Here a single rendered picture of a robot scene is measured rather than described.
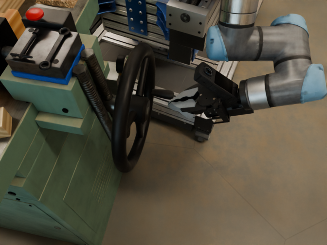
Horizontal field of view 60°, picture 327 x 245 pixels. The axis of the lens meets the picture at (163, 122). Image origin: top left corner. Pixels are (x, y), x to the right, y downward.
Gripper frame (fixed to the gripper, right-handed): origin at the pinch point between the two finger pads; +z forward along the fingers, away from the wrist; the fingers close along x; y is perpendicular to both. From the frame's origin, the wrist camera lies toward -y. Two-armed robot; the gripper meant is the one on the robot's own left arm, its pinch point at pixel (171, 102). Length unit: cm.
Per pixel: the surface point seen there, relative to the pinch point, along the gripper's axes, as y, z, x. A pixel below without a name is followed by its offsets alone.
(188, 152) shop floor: 67, 31, 23
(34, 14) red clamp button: -36.8, 4.9, -7.4
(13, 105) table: -28.1, 14.8, -18.7
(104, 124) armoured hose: -11.9, 7.8, -13.5
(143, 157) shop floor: 55, 51, 16
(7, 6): -36.9, 23.9, 5.0
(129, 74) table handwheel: -22.0, -6.1, -11.2
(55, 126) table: -20.9, 10.8, -19.3
